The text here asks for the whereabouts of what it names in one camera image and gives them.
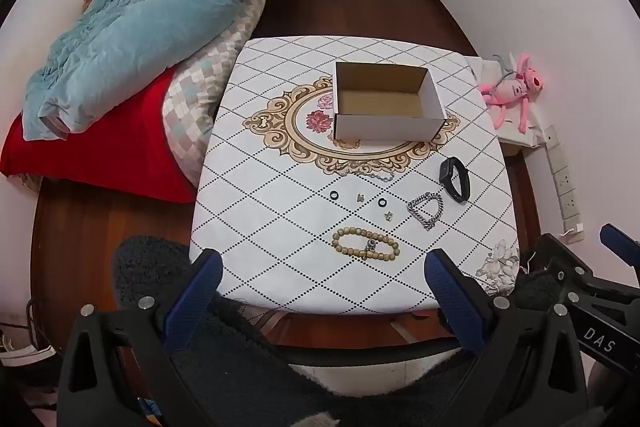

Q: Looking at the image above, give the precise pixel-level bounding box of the red blanket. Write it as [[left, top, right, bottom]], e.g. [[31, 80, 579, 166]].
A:
[[0, 67, 198, 204]]

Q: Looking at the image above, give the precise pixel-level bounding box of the white cardboard box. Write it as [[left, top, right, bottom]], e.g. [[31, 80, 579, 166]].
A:
[[333, 61, 446, 143]]

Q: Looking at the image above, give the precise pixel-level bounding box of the light blue quilt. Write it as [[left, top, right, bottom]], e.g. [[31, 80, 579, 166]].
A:
[[21, 0, 313, 142]]

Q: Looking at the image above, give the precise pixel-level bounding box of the pink plush toy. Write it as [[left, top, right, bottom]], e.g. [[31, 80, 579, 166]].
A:
[[480, 53, 545, 134]]

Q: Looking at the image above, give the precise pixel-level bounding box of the white diamond patterned tablecloth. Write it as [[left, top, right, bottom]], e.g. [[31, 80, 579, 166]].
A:
[[190, 36, 523, 314]]

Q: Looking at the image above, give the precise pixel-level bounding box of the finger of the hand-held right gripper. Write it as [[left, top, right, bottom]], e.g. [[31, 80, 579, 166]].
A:
[[527, 233, 640, 303], [599, 223, 640, 275]]

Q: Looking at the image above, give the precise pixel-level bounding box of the thin silver necklace chain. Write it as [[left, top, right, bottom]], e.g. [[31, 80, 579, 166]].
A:
[[334, 163, 396, 182]]

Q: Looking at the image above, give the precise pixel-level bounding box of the silver chain bracelet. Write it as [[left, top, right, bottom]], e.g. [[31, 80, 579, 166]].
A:
[[407, 191, 446, 233]]

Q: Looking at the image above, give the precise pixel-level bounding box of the white shoe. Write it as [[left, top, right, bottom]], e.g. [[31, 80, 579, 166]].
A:
[[0, 341, 59, 376]]

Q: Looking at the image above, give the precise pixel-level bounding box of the black smart band watch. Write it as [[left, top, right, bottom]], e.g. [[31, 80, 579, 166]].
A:
[[439, 156, 471, 204]]

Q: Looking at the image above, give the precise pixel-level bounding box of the white power strip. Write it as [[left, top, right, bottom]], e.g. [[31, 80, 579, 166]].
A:
[[543, 124, 585, 234]]

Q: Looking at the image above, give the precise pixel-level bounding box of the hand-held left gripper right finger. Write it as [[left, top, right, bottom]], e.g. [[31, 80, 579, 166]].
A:
[[424, 248, 589, 427]]

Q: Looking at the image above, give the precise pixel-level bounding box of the beige beaded bracelet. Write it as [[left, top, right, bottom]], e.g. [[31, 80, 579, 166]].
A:
[[332, 227, 401, 263]]

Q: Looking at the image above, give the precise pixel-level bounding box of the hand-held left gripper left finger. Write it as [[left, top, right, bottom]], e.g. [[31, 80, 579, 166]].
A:
[[59, 248, 224, 427]]

